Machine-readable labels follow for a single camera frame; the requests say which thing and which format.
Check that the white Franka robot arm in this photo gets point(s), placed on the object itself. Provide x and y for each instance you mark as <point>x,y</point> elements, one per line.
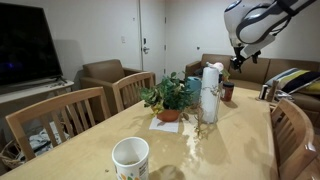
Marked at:
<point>253,20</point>

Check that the wicker basket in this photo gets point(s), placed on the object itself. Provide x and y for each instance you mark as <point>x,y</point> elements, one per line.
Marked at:
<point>11,158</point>

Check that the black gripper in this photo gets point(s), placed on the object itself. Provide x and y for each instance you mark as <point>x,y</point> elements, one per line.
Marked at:
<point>238,56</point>

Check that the white light switch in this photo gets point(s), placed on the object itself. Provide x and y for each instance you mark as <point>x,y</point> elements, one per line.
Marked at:
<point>123,39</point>

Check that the metal paper towel holder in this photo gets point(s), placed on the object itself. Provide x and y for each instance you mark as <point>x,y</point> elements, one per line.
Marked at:
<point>204,122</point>

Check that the small wooden block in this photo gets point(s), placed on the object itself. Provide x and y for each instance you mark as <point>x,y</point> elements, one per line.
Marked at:
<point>272,91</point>

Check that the brown leather armchair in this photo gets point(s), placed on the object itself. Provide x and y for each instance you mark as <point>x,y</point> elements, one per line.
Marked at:
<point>103,71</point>

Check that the teal watering can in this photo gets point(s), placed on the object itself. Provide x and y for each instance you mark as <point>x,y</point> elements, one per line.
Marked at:
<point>194,88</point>

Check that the grey white cloth heap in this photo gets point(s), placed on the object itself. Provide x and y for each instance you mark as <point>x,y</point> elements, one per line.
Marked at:
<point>43,140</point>

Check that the brown jar black lid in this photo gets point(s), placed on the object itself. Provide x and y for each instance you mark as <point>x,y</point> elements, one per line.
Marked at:
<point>228,92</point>

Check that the white door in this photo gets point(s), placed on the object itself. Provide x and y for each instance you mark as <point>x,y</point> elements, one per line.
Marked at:
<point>151,30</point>

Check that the light wooden dining chair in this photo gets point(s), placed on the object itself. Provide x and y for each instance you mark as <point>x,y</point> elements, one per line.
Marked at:
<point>293,133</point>
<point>56,103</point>
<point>133,86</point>

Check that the white printed cardboard canister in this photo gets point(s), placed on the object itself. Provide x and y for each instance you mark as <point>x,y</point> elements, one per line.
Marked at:
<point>131,160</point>

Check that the white paper sheet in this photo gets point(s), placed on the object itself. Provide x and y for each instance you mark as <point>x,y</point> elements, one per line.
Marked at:
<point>163,126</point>

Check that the white paper towel roll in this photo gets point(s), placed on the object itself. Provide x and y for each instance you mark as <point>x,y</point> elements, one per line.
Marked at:
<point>210,96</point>

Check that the striped throw pillow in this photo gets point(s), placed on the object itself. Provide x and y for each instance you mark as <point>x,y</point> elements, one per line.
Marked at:
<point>293,80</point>

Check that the green potted plant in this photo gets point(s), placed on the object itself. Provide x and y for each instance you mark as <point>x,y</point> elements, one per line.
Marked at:
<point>170,93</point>

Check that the yellow throw pillow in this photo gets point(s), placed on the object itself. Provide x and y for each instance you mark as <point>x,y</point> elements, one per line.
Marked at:
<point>313,89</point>

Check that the small silver black can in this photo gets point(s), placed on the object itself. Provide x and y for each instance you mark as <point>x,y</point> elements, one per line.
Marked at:
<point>263,92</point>

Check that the pale television stand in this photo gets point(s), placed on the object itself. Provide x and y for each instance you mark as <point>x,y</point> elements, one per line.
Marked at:
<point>30,91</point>

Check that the black flat screen television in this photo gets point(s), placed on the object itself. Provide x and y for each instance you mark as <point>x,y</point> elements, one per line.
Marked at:
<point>26,46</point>

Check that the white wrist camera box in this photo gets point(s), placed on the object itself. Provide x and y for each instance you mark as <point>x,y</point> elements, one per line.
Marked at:
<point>258,46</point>

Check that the brown leather sofa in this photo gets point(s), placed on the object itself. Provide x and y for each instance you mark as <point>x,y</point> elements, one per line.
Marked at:
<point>286,63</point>

